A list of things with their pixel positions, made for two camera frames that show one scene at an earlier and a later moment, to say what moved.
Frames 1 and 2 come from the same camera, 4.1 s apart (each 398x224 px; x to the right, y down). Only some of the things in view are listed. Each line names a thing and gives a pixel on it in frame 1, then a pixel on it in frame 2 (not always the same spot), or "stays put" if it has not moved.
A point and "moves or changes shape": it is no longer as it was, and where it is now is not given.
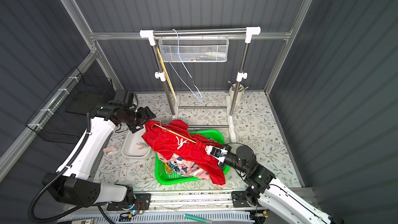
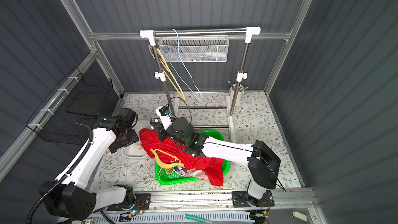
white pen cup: x=231 y=90 stays put
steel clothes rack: x=154 y=36 stays put
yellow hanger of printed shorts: x=165 y=72 moves or changes shape
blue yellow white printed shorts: x=171 y=167 stays put
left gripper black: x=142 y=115 to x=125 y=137
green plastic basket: x=164 y=178 stays put
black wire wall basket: x=63 y=117 stays put
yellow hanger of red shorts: x=164 y=129 moves or changes shape
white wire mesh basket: x=193 y=49 stays put
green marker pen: x=198 y=218 stays put
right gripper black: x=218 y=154 to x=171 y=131
